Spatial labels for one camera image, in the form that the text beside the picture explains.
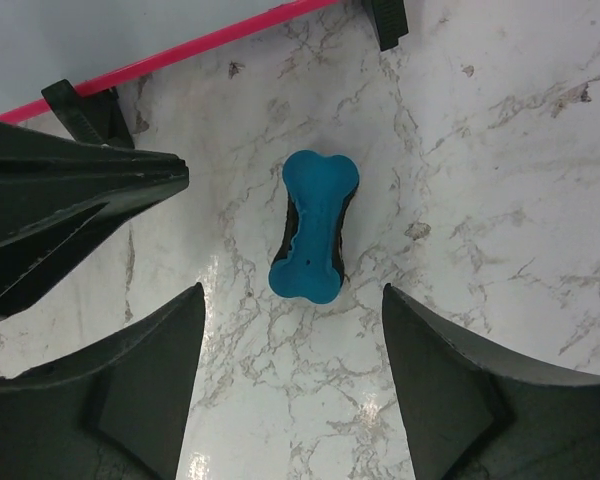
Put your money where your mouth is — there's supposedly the blue whiteboard eraser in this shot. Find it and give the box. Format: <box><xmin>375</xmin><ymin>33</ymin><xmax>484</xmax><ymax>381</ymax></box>
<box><xmin>268</xmin><ymin>150</ymin><xmax>360</xmax><ymax>304</ymax></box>

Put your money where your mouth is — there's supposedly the pink framed whiteboard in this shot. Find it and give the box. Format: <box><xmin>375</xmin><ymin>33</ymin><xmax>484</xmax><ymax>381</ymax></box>
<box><xmin>0</xmin><ymin>1</ymin><xmax>326</xmax><ymax>123</ymax></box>

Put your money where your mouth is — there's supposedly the black stand foot left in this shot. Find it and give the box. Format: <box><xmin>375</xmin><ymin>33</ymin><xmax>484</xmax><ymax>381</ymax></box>
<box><xmin>41</xmin><ymin>79</ymin><xmax>135</xmax><ymax>149</ymax></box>

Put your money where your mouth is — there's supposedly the black stand foot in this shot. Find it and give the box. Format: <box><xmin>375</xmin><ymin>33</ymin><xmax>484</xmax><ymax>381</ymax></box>
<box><xmin>41</xmin><ymin>79</ymin><xmax>135</xmax><ymax>149</ymax></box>
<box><xmin>361</xmin><ymin>0</ymin><xmax>409</xmax><ymax>52</ymax></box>

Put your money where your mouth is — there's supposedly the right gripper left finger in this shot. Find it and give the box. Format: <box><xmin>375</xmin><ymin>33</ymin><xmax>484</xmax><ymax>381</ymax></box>
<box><xmin>0</xmin><ymin>284</ymin><xmax>205</xmax><ymax>479</ymax></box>

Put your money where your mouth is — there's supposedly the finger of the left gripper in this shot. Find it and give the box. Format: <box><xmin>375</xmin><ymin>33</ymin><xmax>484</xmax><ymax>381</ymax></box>
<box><xmin>0</xmin><ymin>122</ymin><xmax>189</xmax><ymax>318</ymax></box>

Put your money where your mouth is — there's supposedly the black stand foot right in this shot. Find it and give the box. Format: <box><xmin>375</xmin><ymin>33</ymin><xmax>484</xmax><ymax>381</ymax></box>
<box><xmin>361</xmin><ymin>0</ymin><xmax>409</xmax><ymax>52</ymax></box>

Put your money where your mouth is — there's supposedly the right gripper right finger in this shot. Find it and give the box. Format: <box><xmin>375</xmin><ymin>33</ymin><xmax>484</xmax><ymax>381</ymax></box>
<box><xmin>382</xmin><ymin>285</ymin><xmax>600</xmax><ymax>479</ymax></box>

